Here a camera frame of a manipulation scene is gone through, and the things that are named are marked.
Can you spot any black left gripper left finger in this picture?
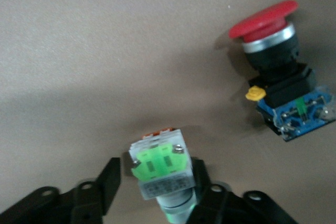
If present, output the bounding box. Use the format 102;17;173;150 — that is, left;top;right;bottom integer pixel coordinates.
0;157;122;224

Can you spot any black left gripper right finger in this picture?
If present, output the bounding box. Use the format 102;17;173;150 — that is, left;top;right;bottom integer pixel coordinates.
186;157;300;224

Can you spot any green push button white body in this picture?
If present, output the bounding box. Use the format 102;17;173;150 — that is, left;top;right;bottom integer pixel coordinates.
128;126;198;223

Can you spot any red mushroom push button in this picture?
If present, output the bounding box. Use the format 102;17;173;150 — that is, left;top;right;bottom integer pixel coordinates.
227;0;336;143

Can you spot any brown table mat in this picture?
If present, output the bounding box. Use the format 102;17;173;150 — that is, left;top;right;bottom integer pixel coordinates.
0;0;336;224

